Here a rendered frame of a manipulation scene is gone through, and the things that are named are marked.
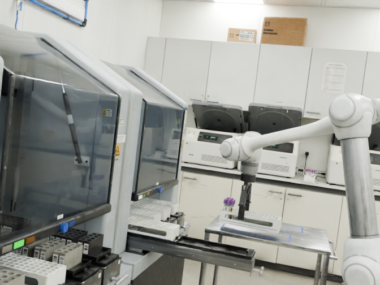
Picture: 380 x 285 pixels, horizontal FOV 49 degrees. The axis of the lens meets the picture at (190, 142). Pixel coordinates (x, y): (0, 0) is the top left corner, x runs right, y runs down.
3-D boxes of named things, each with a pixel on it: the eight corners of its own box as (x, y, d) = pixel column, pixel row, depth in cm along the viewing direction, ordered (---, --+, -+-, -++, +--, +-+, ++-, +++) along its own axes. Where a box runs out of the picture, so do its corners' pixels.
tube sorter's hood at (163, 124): (35, 184, 196) (48, 47, 193) (97, 172, 255) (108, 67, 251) (137, 202, 183) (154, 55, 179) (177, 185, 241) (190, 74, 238)
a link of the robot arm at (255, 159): (246, 160, 217) (232, 160, 207) (250, 130, 217) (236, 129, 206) (264, 163, 211) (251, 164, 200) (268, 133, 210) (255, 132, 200)
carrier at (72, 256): (76, 260, 144) (78, 243, 143) (81, 262, 143) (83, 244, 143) (57, 271, 132) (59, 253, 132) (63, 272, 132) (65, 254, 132)
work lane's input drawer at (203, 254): (99, 245, 189) (100, 225, 188) (112, 238, 202) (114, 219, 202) (260, 280, 170) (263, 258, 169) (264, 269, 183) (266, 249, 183)
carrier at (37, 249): (53, 255, 146) (55, 238, 146) (58, 257, 145) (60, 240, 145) (32, 265, 135) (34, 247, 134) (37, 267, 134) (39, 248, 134)
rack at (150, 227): (109, 230, 189) (111, 217, 189) (119, 226, 199) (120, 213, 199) (172, 244, 181) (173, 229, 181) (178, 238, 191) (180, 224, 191)
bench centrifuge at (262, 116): (236, 171, 409) (245, 100, 405) (244, 165, 469) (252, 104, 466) (294, 179, 395) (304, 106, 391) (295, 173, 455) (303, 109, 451)
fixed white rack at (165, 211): (111, 213, 222) (112, 201, 222) (119, 210, 232) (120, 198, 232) (163, 223, 215) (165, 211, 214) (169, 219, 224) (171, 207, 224)
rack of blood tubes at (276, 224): (218, 221, 211) (219, 210, 210) (223, 218, 220) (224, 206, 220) (277, 233, 201) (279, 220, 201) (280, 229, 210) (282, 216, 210)
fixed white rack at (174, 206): (122, 208, 237) (124, 197, 237) (130, 205, 247) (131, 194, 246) (172, 217, 229) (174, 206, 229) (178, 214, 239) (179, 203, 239)
